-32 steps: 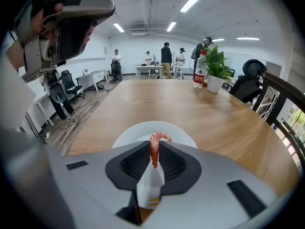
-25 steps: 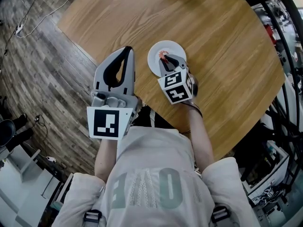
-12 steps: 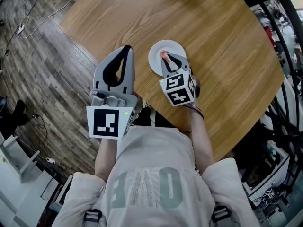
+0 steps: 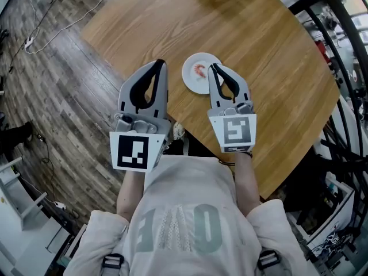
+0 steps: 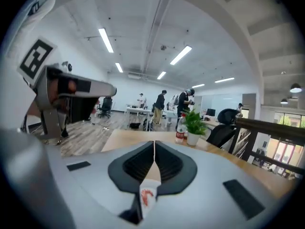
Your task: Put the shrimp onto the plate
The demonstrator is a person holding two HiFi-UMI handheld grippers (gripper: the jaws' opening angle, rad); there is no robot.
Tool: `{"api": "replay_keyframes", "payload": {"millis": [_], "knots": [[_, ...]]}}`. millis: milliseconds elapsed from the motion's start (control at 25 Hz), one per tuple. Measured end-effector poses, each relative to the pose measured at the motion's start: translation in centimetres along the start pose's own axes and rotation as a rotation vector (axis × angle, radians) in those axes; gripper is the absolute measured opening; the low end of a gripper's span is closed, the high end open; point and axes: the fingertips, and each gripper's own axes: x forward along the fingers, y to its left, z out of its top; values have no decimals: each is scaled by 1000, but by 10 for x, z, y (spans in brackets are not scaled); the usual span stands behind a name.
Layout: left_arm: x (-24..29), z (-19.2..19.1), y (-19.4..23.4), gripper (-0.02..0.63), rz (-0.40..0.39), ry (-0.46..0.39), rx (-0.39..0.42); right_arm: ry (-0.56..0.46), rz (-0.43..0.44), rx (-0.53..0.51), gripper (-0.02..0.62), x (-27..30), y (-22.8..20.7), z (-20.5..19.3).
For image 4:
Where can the person's white shoe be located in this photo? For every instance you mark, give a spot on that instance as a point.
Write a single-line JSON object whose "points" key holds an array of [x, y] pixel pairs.
{"points": [[178, 131]]}

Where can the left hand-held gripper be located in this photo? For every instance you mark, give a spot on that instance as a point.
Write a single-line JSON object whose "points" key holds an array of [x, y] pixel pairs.
{"points": [[133, 148]]}

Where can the person's pale printed shirt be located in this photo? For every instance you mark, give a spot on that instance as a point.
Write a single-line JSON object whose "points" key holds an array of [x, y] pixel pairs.
{"points": [[187, 188]]}

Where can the black metal railing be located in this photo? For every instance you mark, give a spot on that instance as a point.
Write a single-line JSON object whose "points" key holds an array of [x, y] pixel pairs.
{"points": [[342, 76]]}

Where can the white printed box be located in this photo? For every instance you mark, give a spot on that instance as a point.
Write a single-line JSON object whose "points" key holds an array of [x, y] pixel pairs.
{"points": [[330, 223]]}

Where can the person's left forearm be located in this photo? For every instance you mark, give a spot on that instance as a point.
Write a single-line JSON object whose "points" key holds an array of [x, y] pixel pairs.
{"points": [[130, 194]]}

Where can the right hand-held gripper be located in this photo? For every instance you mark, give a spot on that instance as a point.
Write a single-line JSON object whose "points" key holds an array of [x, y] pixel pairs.
{"points": [[237, 132]]}

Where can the person's right forearm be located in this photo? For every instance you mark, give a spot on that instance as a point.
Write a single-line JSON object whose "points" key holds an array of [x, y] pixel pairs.
{"points": [[245, 183]]}

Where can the red object behind railing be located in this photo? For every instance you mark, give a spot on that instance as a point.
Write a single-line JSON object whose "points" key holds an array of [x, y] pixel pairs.
{"points": [[322, 50]]}

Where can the white shelf unit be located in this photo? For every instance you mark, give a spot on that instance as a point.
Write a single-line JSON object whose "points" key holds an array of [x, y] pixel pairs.
{"points": [[20, 211]]}

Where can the person's dark trousers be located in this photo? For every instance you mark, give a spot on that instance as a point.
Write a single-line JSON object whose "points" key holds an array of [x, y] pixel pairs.
{"points": [[176, 147]]}

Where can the red food piece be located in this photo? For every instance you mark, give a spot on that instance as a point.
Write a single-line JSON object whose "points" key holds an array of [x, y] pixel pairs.
{"points": [[199, 70]]}

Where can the white plate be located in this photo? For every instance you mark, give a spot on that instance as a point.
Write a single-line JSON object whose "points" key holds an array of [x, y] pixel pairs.
{"points": [[192, 79]]}

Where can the white power strip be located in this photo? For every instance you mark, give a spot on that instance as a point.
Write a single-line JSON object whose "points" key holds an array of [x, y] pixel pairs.
{"points": [[29, 42], [60, 205]]}

